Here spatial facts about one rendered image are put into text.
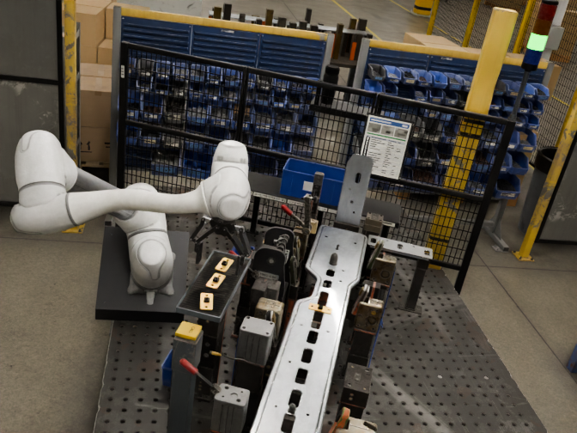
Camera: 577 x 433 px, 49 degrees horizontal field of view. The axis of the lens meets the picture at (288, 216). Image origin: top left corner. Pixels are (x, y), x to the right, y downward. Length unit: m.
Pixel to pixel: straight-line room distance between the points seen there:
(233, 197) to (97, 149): 3.77
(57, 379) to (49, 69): 1.92
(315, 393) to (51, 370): 1.85
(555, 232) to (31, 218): 4.33
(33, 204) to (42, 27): 2.38
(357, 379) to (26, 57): 3.04
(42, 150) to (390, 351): 1.55
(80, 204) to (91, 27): 4.69
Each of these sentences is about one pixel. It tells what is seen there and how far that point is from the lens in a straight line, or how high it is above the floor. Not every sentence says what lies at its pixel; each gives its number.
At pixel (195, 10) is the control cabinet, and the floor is 0.77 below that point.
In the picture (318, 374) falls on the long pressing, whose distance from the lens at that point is 2.00.
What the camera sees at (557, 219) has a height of 0.36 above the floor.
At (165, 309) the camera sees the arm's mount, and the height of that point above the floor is 0.76.
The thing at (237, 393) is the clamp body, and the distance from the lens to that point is 1.80.
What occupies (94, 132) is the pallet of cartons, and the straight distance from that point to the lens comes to 5.31.
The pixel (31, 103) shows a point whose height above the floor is 0.89.
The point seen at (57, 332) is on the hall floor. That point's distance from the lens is 3.71.
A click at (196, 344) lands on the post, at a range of 1.82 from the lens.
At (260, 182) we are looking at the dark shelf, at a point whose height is 1.03.
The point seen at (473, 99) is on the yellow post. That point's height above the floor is 1.60.
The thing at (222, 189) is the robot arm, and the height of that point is 1.59.
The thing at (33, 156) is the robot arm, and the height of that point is 1.51.
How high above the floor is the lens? 2.28
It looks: 27 degrees down
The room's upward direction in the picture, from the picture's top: 10 degrees clockwise
